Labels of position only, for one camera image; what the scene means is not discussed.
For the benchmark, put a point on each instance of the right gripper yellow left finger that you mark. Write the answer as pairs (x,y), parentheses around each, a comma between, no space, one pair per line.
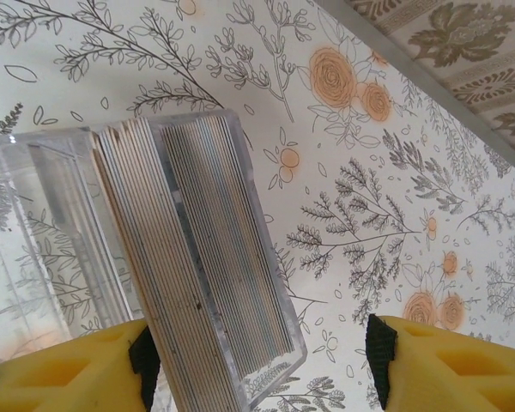
(47,377)

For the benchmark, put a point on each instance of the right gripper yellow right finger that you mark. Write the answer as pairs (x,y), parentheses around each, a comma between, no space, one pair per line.
(476,377)

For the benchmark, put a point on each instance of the floral patterned table cover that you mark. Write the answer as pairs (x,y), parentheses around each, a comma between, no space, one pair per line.
(369,150)

